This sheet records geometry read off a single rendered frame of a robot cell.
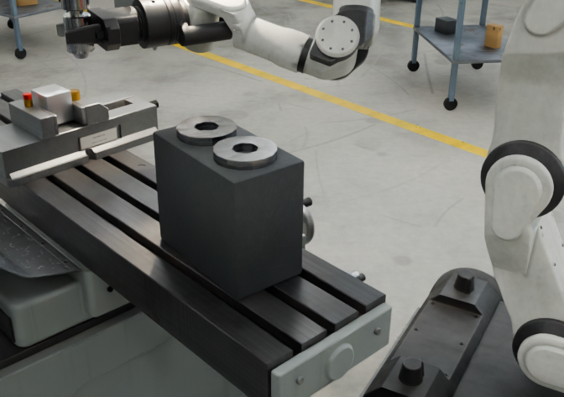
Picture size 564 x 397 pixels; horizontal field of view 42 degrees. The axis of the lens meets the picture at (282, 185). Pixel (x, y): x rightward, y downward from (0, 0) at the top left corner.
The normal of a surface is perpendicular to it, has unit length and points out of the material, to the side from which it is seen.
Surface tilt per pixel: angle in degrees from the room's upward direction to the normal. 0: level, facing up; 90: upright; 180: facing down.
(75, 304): 90
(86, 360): 90
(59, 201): 0
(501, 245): 115
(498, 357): 0
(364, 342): 90
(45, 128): 90
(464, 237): 0
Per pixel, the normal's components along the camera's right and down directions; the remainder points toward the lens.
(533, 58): -0.38, 0.74
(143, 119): 0.71, 0.32
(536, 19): -0.48, 0.39
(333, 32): -0.04, -0.20
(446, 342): 0.01, -0.90
